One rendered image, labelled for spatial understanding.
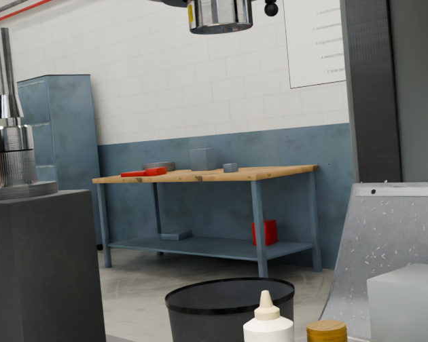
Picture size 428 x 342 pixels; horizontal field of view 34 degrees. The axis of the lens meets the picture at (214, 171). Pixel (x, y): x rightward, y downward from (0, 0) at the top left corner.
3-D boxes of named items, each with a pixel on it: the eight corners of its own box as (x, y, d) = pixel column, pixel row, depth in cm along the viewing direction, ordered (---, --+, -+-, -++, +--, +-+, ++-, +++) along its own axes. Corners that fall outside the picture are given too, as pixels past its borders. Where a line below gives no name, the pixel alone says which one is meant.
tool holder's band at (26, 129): (3, 135, 77) (3, 126, 77) (-19, 138, 80) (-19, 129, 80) (40, 132, 80) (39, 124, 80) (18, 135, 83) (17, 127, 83)
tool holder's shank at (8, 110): (5, 126, 78) (-6, 26, 77) (-10, 128, 80) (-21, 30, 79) (30, 125, 80) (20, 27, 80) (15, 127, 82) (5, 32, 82)
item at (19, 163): (9, 186, 77) (3, 135, 77) (-13, 187, 80) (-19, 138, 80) (45, 182, 81) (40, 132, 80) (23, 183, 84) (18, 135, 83)
